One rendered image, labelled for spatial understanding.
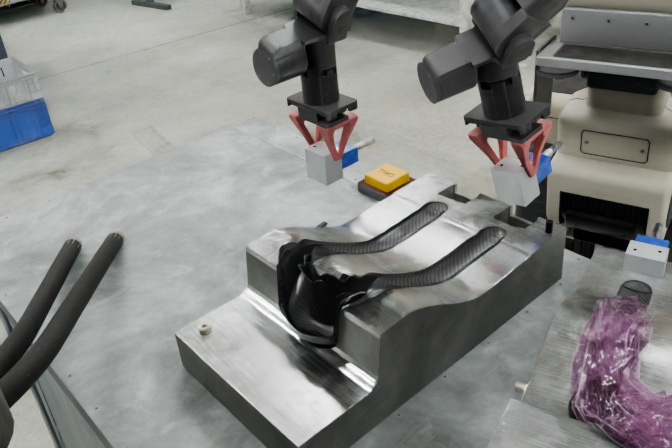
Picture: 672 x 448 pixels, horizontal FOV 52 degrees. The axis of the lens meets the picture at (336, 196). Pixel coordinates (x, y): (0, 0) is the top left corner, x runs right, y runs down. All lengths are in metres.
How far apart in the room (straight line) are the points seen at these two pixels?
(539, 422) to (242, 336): 0.39
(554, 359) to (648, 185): 0.61
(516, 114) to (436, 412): 0.40
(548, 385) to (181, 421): 0.44
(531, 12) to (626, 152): 0.61
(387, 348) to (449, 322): 0.11
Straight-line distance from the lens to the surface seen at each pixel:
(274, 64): 0.97
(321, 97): 1.05
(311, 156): 1.11
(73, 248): 1.23
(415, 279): 0.91
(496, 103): 0.93
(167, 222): 1.29
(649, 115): 1.38
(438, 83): 0.88
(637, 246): 1.03
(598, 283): 0.99
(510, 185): 0.99
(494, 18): 0.85
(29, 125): 3.99
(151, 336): 1.04
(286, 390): 0.82
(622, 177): 1.37
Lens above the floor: 1.44
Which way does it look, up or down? 30 degrees down
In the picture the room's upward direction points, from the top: 5 degrees counter-clockwise
